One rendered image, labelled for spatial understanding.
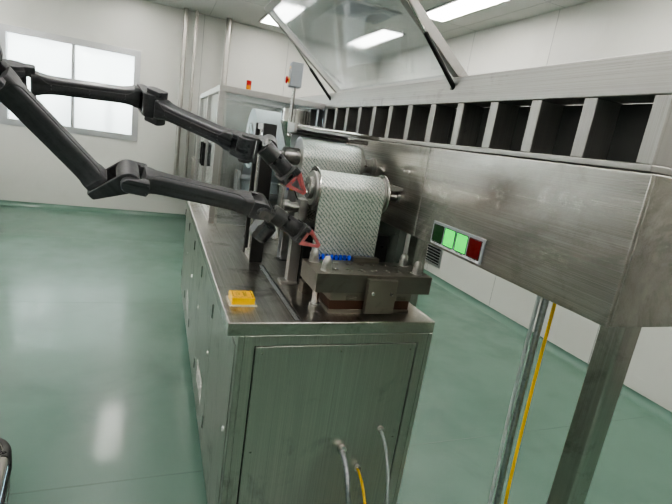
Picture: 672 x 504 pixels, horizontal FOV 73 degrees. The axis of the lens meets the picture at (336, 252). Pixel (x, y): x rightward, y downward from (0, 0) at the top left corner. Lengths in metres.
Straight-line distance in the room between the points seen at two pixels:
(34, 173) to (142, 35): 2.28
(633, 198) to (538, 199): 0.23
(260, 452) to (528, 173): 1.09
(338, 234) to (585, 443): 0.91
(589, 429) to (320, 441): 0.77
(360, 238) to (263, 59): 5.75
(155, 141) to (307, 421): 5.86
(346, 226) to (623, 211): 0.86
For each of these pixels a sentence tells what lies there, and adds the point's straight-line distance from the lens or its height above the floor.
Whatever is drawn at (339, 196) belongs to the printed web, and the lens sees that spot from 1.53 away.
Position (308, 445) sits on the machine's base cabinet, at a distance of 1.56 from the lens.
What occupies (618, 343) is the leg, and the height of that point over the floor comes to 1.07.
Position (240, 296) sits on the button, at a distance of 1.40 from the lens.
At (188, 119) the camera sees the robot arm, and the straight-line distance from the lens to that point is 1.57.
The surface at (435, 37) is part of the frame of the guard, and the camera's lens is 1.51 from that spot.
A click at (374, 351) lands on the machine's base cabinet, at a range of 1.46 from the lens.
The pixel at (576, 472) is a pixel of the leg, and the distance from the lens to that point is 1.36.
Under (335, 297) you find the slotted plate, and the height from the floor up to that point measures 0.95.
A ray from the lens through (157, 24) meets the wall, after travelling 7.07.
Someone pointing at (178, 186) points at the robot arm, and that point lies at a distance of 1.33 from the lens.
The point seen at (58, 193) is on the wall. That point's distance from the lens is 7.18.
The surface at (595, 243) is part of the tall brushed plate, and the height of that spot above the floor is 1.29.
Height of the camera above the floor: 1.41
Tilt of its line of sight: 13 degrees down
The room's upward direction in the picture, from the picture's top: 9 degrees clockwise
